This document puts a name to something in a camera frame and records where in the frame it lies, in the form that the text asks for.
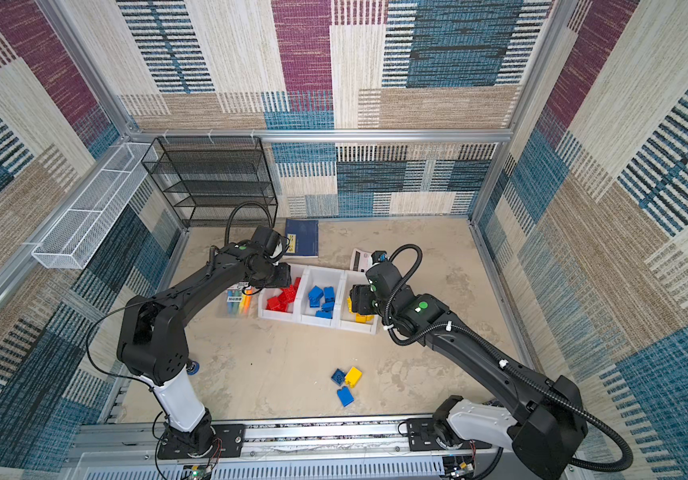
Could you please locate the blue black stapler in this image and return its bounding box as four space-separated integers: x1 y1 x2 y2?
186 360 200 376

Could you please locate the red long lego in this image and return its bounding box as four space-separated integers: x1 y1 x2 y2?
266 296 288 313
277 285 297 308

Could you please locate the white three-compartment bin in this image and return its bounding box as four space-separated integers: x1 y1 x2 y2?
257 264 379 334

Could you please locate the pink calculator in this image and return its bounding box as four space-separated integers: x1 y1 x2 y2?
350 249 373 273

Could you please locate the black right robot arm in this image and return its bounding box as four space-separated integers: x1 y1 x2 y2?
349 260 634 479

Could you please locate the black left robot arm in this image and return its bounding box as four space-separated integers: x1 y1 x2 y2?
117 226 291 457

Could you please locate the aluminium rail front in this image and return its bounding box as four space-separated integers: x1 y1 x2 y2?
59 414 534 479

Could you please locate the dark blue lego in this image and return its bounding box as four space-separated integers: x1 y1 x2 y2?
331 369 346 386

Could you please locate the colourful marker pack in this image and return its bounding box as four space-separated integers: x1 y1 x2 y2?
226 285 254 317

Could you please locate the white wire mesh basket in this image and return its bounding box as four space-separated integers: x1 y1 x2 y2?
32 142 149 270

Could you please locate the blue lego bottom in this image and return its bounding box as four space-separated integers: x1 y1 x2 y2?
337 386 354 407

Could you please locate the red long lego bottom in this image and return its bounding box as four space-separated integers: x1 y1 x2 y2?
277 285 297 308

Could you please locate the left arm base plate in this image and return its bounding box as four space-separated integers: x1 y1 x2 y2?
156 424 246 460

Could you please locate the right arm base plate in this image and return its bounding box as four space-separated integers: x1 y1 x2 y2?
397 417 495 454

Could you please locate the dark blue book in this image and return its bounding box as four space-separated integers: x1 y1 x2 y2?
285 219 319 258

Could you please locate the black wire shelf rack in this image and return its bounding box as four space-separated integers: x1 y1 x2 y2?
141 136 278 228

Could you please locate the yellow square lego brick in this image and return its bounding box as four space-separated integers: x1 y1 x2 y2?
355 314 374 324

